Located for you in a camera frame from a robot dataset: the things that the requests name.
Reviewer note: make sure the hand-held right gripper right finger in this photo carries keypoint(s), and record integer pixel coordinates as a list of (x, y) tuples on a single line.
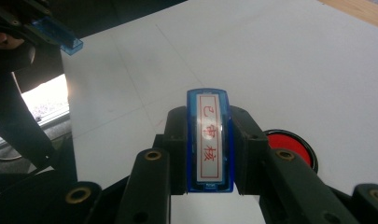
[(289, 193)]

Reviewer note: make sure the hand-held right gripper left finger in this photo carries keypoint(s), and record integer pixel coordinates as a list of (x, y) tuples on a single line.
[(149, 186)]

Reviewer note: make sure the clear blue stamp cap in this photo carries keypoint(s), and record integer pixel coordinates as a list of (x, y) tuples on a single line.
[(60, 34)]

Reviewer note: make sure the red round ink pad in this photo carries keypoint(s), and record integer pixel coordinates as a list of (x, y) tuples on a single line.
[(289, 141)]

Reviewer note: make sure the blue stamp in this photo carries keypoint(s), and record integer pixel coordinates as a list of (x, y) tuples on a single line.
[(210, 140)]

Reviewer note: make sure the white table mat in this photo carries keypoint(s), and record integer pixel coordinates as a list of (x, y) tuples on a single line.
[(255, 62)]

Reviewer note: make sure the wooden table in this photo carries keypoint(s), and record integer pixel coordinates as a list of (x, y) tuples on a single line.
[(361, 12)]

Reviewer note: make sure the black frame strut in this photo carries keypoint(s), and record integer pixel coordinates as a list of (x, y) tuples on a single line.
[(15, 124)]

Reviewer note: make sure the aluminium floor rail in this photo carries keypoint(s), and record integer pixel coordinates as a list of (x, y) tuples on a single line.
[(54, 116)]

